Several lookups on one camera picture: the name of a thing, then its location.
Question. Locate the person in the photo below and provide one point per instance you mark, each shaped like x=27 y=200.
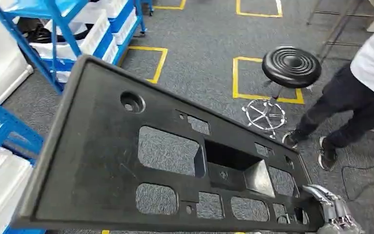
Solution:
x=367 y=64

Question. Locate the black plastic plate panel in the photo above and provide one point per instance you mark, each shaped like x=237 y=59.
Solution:
x=93 y=145

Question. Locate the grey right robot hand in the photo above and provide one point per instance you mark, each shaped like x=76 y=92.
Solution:
x=338 y=216

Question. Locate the blue steel shelf rack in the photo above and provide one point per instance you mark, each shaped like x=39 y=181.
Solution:
x=0 y=113
x=65 y=30

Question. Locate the grey metal frame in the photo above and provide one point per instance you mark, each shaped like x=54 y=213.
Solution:
x=335 y=30

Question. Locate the white plastic bin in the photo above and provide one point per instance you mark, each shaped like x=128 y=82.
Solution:
x=116 y=8
x=125 y=27
x=111 y=51
x=0 y=187
x=93 y=35

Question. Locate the black round stool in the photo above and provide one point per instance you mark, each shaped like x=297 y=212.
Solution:
x=290 y=66

